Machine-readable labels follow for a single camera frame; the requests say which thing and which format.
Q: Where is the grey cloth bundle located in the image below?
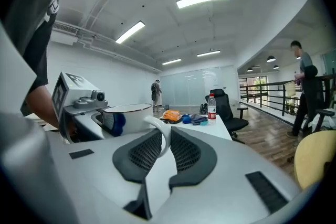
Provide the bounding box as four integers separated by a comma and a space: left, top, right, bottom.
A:
190, 114, 208, 126

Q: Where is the white ceiling air conditioner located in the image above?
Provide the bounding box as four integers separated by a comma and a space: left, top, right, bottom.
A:
51, 20, 80, 45

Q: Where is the white clothes heap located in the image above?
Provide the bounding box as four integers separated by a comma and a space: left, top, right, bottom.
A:
314, 112, 336, 132

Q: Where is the person's black t-shirt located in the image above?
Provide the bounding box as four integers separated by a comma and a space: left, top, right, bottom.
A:
0, 0, 72, 116

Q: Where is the black metal railing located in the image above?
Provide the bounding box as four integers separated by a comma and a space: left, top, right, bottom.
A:
238, 73, 336, 124

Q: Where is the clear water bottle red label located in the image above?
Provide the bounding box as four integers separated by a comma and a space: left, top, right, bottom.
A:
207, 92, 217, 125

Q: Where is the orange cloth bag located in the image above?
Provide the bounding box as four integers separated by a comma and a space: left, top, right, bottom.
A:
162, 110, 183, 124

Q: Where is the long ceiling light strip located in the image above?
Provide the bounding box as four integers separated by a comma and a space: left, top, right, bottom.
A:
196, 50, 222, 58
161, 58, 182, 66
115, 20, 146, 45

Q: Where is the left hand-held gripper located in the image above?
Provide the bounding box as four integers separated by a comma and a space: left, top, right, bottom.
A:
51, 71, 109, 144

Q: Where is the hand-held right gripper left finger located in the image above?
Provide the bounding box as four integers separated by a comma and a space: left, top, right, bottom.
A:
49, 127, 163, 221

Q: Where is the frosted glass partition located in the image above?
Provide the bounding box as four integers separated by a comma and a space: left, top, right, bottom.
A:
160, 66, 239, 108

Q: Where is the person's left forearm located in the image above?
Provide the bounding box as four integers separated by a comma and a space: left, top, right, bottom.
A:
25, 83, 60, 130

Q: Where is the black office chair with armrests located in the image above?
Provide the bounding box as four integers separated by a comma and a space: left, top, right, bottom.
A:
205, 88, 249, 144

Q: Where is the white ceramic mug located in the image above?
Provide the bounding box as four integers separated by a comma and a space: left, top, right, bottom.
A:
102, 103, 172, 158

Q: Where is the long white table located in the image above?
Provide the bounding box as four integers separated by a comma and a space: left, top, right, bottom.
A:
145, 112, 234, 213

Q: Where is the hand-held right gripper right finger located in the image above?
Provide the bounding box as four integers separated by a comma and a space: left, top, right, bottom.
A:
156, 126, 302, 224

